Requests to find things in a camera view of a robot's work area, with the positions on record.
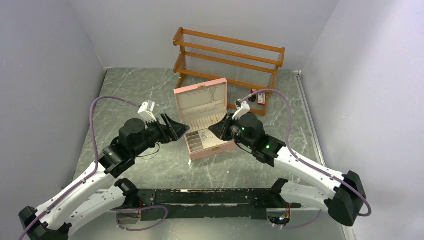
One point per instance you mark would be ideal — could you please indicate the pink jewelry box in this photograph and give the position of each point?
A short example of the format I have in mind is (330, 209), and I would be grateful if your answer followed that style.
(199, 107)

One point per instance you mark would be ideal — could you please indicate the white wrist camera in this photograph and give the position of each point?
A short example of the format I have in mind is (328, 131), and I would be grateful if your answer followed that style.
(146, 112)
(242, 108)

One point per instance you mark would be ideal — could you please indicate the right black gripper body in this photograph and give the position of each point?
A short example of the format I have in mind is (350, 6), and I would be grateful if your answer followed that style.
(233, 131)

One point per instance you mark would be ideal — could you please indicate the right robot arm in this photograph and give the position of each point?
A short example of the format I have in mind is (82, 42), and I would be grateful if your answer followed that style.
(341, 195)

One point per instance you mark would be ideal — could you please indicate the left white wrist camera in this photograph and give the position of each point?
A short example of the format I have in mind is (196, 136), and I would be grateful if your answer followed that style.
(146, 112)

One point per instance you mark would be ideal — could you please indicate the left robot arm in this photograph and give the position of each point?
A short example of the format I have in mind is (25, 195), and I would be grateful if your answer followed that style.
(99, 189)

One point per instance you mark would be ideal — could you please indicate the small red white box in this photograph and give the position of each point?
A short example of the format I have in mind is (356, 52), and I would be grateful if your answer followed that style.
(261, 99)

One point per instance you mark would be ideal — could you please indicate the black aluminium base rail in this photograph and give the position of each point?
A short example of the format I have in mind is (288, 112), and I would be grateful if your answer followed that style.
(251, 203)

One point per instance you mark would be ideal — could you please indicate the wooden two-tier shelf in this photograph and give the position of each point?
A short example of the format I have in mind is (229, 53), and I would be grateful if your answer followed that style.
(245, 64)

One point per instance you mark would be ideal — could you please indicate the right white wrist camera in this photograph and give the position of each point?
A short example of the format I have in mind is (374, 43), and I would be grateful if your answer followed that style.
(242, 108)

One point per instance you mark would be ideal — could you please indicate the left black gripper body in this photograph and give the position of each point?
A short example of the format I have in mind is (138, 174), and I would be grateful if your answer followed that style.
(157, 133)

